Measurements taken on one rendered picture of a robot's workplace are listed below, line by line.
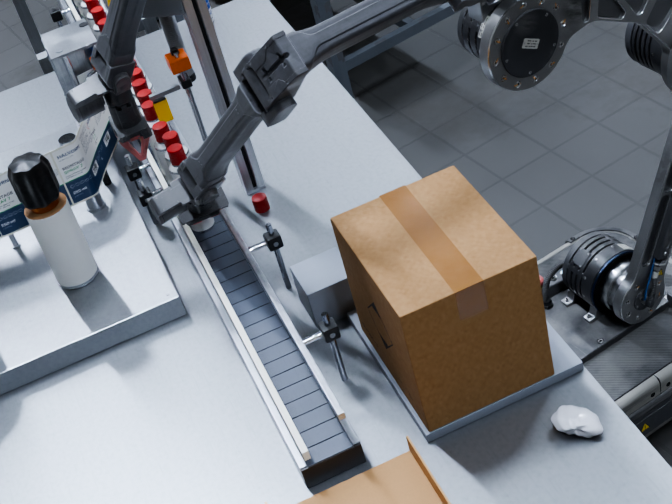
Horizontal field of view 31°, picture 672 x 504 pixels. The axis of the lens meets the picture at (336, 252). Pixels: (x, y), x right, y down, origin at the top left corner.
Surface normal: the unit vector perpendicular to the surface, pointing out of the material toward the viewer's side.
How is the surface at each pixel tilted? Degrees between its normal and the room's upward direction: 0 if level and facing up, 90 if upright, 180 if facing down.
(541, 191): 0
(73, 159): 90
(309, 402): 0
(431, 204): 0
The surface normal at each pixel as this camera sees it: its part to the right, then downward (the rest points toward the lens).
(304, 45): 0.23, -0.25
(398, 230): -0.22, -0.75
